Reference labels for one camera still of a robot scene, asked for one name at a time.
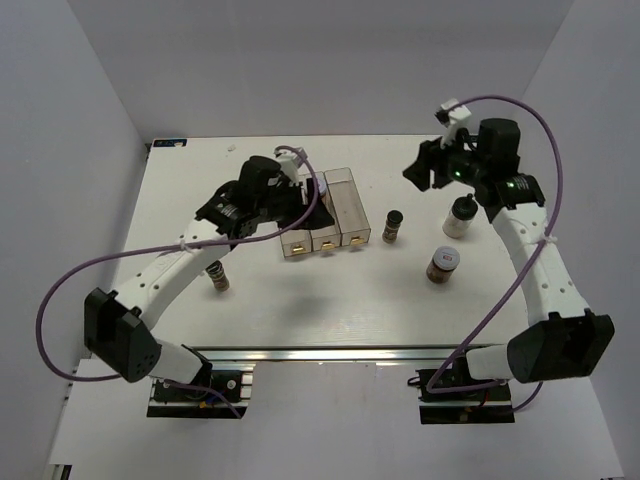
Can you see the blue label sticker left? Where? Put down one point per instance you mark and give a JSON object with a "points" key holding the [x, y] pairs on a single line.
{"points": [[169, 143]]}

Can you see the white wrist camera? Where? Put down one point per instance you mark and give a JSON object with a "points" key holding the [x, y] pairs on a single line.
{"points": [[453, 115], [290, 159]]}

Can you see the brown jar white lid front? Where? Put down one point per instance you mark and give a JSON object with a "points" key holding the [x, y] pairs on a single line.
{"points": [[443, 263]]}

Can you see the left black-cap spice bottle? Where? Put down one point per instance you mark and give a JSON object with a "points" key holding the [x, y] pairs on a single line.
{"points": [[217, 275]]}

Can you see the right white salt shaker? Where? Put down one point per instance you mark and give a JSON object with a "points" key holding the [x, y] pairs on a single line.
{"points": [[460, 216]]}

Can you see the right clear organizer bin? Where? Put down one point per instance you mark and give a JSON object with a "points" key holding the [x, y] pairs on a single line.
{"points": [[348, 209]]}

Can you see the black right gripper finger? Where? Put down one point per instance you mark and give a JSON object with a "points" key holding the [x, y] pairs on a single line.
{"points": [[434, 164], [418, 173]]}

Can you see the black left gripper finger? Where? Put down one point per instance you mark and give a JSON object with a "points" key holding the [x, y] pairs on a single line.
{"points": [[311, 189], [319, 218]]}

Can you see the left clear organizer bin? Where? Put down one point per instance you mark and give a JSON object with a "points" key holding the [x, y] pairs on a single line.
{"points": [[295, 243]]}

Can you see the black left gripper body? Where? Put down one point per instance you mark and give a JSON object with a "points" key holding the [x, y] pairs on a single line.
{"points": [[285, 206]]}

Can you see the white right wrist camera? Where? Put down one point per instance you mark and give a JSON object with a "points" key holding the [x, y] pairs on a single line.
{"points": [[453, 115]]}

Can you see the middle clear organizer bin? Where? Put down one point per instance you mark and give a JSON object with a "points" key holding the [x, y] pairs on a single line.
{"points": [[326, 238]]}

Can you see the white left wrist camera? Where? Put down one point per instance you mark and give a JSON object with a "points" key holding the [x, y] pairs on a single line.
{"points": [[290, 159]]}

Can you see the small black-cap spice bottle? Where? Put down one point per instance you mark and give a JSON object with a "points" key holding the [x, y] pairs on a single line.
{"points": [[393, 221]]}

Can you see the aluminium table edge rail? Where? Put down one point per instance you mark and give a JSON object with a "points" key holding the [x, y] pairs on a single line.
{"points": [[327, 354]]}

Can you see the clear organizer bin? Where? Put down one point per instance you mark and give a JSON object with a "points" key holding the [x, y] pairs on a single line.
{"points": [[295, 243], [348, 209], [326, 238]]}

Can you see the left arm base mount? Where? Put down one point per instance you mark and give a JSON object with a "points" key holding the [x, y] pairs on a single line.
{"points": [[224, 393]]}

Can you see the brown jar white lid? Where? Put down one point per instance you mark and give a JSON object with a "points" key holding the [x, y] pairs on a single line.
{"points": [[443, 263], [323, 190]]}

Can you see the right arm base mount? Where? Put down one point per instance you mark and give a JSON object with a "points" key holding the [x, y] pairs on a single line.
{"points": [[482, 407]]}

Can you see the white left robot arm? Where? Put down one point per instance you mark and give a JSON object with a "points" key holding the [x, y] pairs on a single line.
{"points": [[118, 325]]}

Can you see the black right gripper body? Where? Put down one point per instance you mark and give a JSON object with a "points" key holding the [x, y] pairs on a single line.
{"points": [[464, 165]]}

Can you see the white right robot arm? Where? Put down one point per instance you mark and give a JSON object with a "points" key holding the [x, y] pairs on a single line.
{"points": [[564, 337]]}

